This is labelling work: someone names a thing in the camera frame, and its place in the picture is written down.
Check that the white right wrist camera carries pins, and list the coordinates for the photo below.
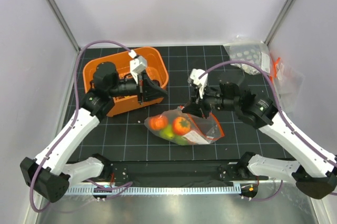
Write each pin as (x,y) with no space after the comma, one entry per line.
(198,78)

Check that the white slotted cable duct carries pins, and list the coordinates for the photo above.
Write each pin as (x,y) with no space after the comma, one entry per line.
(90,189)

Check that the black grid cutting mat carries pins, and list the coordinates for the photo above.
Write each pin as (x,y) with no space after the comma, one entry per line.
(125,138)

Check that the clear orange-zip bag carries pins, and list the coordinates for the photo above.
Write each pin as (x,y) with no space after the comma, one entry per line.
(204,131)

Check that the spare clear orange-zip bags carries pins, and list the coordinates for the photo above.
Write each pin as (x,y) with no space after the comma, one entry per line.
(287,83)

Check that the orange toy persimmon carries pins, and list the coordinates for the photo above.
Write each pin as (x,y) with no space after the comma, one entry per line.
(181,126)

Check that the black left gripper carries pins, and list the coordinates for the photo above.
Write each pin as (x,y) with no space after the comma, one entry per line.
(150,91)

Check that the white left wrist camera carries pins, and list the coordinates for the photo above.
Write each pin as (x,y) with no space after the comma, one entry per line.
(137,64)

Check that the green toy apple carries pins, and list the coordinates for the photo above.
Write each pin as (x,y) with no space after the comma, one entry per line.
(167,133)

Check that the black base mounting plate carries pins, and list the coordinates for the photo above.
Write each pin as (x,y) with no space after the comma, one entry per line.
(178,174)

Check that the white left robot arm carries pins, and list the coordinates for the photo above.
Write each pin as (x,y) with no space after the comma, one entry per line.
(48,174)

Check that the bag of white pieces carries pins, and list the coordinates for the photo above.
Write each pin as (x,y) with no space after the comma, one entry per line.
(247,50)

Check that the green toy lime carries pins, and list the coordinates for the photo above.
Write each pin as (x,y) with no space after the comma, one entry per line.
(180,140)

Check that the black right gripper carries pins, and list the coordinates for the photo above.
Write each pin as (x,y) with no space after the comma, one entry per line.
(197,105)

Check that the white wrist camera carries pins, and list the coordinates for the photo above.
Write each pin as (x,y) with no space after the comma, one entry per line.
(198,78)
(137,64)

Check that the orange plastic basket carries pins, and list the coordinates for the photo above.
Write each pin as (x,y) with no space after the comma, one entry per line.
(156,70)

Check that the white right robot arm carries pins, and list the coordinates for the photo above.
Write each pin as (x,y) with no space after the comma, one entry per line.
(313,170)

